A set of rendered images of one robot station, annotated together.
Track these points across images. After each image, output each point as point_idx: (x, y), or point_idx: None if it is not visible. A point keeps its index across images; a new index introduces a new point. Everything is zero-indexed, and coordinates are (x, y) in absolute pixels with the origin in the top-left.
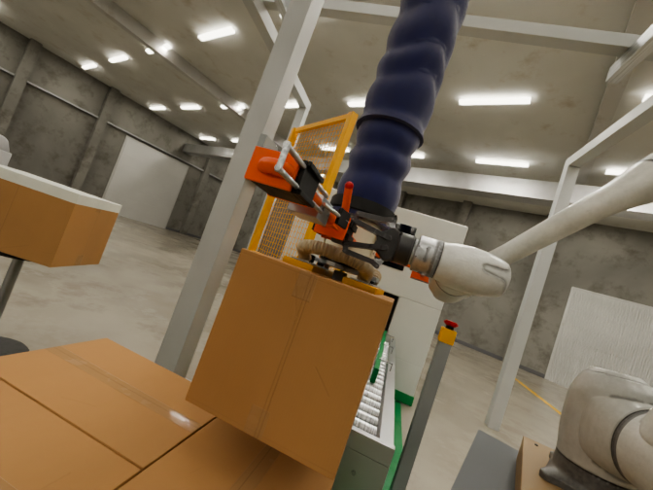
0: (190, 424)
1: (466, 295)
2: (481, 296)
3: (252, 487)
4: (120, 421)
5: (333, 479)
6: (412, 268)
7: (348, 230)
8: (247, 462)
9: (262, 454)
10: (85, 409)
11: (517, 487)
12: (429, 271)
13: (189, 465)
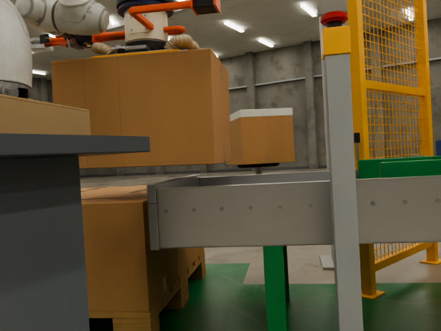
0: (132, 192)
1: (38, 28)
2: (29, 24)
3: (90, 199)
4: (119, 191)
5: (114, 202)
6: (52, 35)
7: (78, 36)
8: (111, 197)
9: (122, 197)
10: (121, 190)
11: None
12: None
13: (98, 196)
